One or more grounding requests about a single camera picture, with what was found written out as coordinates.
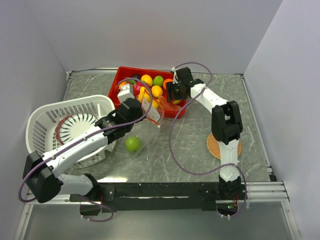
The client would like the clear zip bag orange zipper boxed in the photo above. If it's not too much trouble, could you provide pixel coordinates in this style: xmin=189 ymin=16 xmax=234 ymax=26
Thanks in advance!
xmin=125 ymin=93 xmax=165 ymax=153

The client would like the green lime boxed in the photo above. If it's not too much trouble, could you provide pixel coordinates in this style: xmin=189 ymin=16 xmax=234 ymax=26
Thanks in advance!
xmin=125 ymin=136 xmax=142 ymax=153

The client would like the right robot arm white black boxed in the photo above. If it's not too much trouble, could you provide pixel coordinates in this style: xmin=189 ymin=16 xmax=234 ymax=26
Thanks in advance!
xmin=166 ymin=67 xmax=245 ymax=199

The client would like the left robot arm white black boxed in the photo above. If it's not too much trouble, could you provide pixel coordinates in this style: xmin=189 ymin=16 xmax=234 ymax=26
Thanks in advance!
xmin=22 ymin=98 xmax=145 ymax=203

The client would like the yellow banana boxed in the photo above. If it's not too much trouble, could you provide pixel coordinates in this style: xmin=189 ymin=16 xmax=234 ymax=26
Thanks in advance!
xmin=172 ymin=100 xmax=181 ymax=105

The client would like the yellow orange centre fruit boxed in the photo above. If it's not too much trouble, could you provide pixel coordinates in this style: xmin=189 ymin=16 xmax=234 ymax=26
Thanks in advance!
xmin=151 ymin=85 xmax=163 ymax=99

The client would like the orange tangerine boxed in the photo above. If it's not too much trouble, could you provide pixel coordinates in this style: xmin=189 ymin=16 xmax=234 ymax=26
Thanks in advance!
xmin=162 ymin=78 xmax=173 ymax=90

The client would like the yellow fruit front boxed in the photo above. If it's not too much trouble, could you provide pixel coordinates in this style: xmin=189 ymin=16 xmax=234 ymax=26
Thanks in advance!
xmin=152 ymin=99 xmax=160 ymax=109

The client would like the green yellow guava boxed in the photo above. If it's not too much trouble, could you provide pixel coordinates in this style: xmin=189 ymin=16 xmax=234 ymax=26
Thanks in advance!
xmin=153 ymin=75 xmax=164 ymax=87

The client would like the yellow pear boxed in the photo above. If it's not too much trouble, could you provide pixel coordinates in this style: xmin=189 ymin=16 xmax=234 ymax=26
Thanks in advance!
xmin=137 ymin=86 xmax=151 ymax=103

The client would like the pink dragon fruit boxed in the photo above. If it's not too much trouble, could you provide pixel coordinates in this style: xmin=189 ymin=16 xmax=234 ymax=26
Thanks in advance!
xmin=133 ymin=83 xmax=142 ymax=95

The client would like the red plastic tray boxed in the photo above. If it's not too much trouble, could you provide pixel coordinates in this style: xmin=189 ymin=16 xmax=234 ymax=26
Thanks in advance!
xmin=108 ymin=66 xmax=187 ymax=118

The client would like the yellow orange mango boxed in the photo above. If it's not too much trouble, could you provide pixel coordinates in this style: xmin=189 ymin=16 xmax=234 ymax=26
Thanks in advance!
xmin=118 ymin=81 xmax=128 ymax=89

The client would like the green watermelon wedge back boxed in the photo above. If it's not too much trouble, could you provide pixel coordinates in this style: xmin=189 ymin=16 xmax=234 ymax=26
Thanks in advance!
xmin=127 ymin=79 xmax=137 ymax=85

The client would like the yellow lemon back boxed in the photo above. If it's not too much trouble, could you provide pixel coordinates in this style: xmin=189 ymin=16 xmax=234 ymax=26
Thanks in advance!
xmin=140 ymin=74 xmax=153 ymax=87

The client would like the dark purple mangosteen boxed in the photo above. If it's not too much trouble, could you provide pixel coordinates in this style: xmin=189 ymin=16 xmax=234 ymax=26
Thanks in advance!
xmin=131 ymin=73 xmax=141 ymax=80

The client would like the white blue striped plate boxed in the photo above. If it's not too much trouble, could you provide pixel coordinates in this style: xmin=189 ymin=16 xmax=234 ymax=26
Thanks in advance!
xmin=59 ymin=113 xmax=98 ymax=144

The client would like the round woven bamboo coaster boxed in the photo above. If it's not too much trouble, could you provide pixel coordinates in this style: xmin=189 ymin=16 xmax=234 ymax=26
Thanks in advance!
xmin=206 ymin=133 xmax=242 ymax=163

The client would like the dark red plate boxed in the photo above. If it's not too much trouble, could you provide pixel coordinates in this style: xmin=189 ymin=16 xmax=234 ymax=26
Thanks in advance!
xmin=54 ymin=117 xmax=67 ymax=145

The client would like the white plastic basket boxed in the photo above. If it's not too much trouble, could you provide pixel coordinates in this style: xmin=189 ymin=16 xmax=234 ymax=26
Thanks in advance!
xmin=25 ymin=94 xmax=115 ymax=154

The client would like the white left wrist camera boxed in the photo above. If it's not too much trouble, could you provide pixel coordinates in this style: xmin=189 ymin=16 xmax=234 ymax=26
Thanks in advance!
xmin=117 ymin=83 xmax=135 ymax=103

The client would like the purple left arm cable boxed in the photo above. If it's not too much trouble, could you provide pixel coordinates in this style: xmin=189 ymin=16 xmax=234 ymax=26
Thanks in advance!
xmin=17 ymin=77 xmax=153 ymax=223

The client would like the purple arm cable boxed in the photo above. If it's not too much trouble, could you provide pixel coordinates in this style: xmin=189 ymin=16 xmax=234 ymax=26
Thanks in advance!
xmin=17 ymin=77 xmax=153 ymax=223
xmin=168 ymin=61 xmax=248 ymax=219

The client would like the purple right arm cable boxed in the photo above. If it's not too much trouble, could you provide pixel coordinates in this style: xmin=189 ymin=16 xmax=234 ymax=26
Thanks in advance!
xmin=168 ymin=61 xmax=248 ymax=219

